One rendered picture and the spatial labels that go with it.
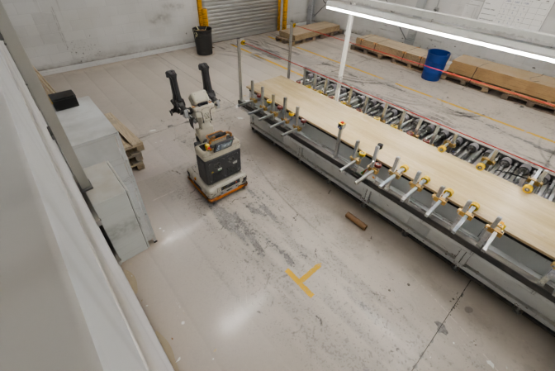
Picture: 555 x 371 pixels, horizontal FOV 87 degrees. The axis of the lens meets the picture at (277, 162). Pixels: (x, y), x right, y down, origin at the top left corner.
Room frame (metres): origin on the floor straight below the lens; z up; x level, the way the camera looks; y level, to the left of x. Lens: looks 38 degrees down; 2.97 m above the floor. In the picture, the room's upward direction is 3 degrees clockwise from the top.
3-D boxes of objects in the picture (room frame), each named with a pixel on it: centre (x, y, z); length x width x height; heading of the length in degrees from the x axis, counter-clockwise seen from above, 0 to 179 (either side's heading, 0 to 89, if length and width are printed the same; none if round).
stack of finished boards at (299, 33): (11.21, -0.97, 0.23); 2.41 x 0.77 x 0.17; 135
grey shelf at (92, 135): (2.30, 1.86, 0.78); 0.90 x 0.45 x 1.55; 43
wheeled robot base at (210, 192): (3.17, 0.86, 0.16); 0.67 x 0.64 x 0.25; 42
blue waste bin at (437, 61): (7.75, -4.03, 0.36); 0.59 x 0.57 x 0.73; 133
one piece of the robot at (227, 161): (3.10, 0.80, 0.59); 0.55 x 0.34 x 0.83; 132
